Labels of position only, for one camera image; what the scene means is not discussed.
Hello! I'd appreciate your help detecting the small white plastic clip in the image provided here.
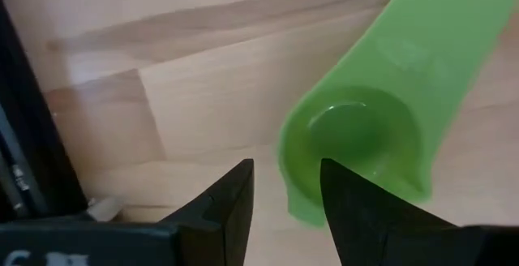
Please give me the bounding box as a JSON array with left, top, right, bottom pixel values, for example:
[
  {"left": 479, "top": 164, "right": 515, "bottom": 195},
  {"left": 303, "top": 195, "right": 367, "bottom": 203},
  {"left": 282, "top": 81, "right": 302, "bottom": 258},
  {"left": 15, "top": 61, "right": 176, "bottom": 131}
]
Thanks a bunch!
[{"left": 87, "top": 195, "right": 123, "bottom": 222}]

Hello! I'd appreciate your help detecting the green measuring cup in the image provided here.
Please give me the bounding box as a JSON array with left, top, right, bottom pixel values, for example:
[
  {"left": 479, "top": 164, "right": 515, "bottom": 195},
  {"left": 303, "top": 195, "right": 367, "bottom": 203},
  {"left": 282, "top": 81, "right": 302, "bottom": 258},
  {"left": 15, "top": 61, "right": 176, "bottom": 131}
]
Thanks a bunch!
[{"left": 277, "top": 0, "right": 519, "bottom": 229}]

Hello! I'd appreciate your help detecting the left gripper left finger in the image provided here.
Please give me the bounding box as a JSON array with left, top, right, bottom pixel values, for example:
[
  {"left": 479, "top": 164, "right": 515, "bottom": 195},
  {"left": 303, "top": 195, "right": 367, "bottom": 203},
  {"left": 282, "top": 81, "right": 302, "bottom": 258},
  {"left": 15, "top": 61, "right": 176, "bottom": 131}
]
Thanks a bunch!
[{"left": 160, "top": 158, "right": 255, "bottom": 266}]

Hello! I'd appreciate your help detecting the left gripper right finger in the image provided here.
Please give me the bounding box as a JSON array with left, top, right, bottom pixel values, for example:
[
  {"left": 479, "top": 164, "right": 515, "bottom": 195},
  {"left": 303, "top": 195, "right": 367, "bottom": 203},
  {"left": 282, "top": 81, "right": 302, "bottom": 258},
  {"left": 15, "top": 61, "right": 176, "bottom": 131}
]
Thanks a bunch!
[{"left": 320, "top": 158, "right": 463, "bottom": 266}]

